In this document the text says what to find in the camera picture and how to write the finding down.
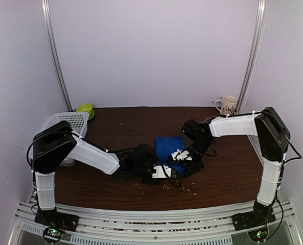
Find left aluminium corner post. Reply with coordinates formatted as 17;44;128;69
41;0;73;111

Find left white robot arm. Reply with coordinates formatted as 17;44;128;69
26;121;167;227

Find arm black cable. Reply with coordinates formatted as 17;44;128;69
273;137;302;232
166;176;182;188

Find right aluminium corner post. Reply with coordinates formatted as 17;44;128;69
237;0;268;113

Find circuit board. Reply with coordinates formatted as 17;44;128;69
42;227;64;242
248;227;269;242

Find blue cloth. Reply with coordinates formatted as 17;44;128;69
155;136;184;165

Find lime green bowl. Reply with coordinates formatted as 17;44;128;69
76;103;95;120

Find aluminium corner post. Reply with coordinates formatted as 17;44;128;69
237;0;268;113
41;0;73;111

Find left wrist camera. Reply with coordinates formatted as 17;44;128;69
152;165;177;179

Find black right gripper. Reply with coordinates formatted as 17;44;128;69
181;138;213;177

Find right circuit board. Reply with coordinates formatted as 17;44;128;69
248;227;269;242

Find left circuit board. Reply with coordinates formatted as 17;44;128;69
42;227;64;242

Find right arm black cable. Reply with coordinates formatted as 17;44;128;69
273;137;302;232

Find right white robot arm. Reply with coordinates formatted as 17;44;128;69
181;107;291;226

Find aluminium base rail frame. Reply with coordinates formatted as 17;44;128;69
6;198;303;244

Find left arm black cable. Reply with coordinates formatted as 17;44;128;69
166;176;182;188

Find white printed mug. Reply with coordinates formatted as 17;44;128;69
214;95;238;115

